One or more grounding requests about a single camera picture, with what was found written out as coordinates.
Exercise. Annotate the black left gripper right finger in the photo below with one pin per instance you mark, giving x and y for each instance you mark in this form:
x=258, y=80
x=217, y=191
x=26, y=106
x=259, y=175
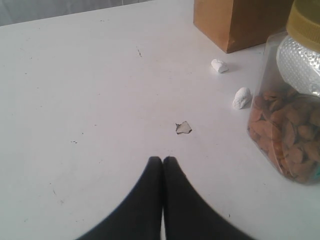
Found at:
x=186, y=215

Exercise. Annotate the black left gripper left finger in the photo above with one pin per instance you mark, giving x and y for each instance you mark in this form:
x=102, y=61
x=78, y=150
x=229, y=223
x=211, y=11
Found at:
x=139, y=216

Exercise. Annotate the almond jar yellow lid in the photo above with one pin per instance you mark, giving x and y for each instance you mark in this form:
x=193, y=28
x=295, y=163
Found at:
x=284, y=120

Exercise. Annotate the brown paper bag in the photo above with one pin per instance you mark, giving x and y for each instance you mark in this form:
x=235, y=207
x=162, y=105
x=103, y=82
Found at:
x=235, y=25

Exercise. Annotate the white foam peanut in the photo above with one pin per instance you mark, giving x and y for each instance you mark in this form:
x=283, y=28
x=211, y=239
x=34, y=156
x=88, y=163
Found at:
x=241, y=98
x=219, y=66

